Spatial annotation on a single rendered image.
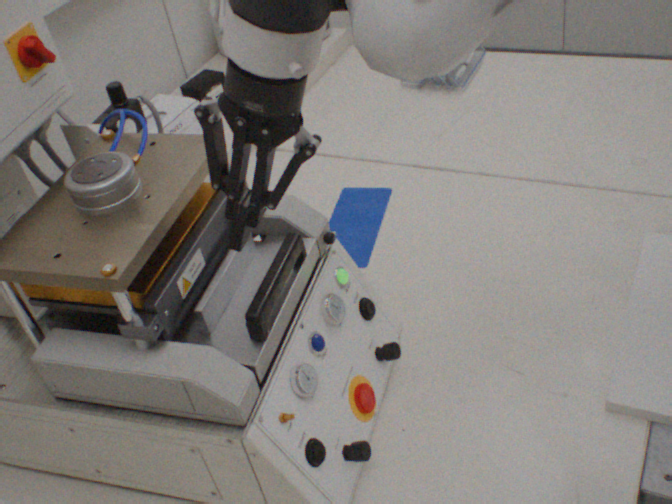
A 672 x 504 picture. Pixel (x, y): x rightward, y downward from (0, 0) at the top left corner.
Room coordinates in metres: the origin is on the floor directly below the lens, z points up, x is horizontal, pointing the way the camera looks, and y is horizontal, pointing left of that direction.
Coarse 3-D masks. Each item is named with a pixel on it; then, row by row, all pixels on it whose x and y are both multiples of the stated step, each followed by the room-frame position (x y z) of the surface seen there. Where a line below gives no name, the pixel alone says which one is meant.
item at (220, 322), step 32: (224, 256) 0.75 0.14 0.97; (256, 256) 0.74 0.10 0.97; (224, 288) 0.66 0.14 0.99; (256, 288) 0.68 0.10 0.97; (288, 288) 0.67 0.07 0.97; (192, 320) 0.65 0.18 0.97; (224, 320) 0.63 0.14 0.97; (288, 320) 0.64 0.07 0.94; (224, 352) 0.58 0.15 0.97; (256, 352) 0.57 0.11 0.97
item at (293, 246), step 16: (288, 240) 0.71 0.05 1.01; (288, 256) 0.68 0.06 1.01; (304, 256) 0.71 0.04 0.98; (272, 272) 0.65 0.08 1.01; (288, 272) 0.67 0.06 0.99; (272, 288) 0.63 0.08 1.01; (256, 304) 0.61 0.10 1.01; (272, 304) 0.62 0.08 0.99; (256, 320) 0.59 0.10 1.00; (256, 336) 0.59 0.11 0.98
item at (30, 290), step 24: (216, 192) 0.78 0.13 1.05; (192, 216) 0.73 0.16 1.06; (168, 240) 0.69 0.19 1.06; (144, 264) 0.65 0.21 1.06; (168, 264) 0.65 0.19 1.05; (24, 288) 0.67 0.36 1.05; (48, 288) 0.66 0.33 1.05; (72, 288) 0.64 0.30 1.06; (144, 288) 0.61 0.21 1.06; (96, 312) 0.64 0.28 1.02; (144, 312) 0.61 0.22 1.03
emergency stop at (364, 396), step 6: (360, 384) 0.63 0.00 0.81; (366, 384) 0.64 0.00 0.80; (354, 390) 0.63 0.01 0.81; (360, 390) 0.62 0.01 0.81; (366, 390) 0.63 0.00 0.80; (372, 390) 0.63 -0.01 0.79; (354, 396) 0.62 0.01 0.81; (360, 396) 0.62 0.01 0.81; (366, 396) 0.62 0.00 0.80; (372, 396) 0.63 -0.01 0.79; (360, 402) 0.61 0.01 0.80; (366, 402) 0.61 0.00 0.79; (372, 402) 0.62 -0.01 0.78; (360, 408) 0.61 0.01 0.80; (366, 408) 0.61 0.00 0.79; (372, 408) 0.61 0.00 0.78
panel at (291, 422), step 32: (320, 288) 0.72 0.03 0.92; (352, 288) 0.75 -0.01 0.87; (320, 320) 0.68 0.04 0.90; (352, 320) 0.71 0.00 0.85; (384, 320) 0.75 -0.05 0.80; (288, 352) 0.61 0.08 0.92; (320, 352) 0.63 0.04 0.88; (352, 352) 0.67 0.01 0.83; (288, 384) 0.58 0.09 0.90; (320, 384) 0.60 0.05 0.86; (352, 384) 0.63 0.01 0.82; (384, 384) 0.67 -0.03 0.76; (256, 416) 0.52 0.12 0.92; (288, 416) 0.53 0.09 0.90; (320, 416) 0.57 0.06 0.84; (352, 416) 0.60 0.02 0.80; (288, 448) 0.51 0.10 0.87; (320, 480) 0.50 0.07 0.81; (352, 480) 0.52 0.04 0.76
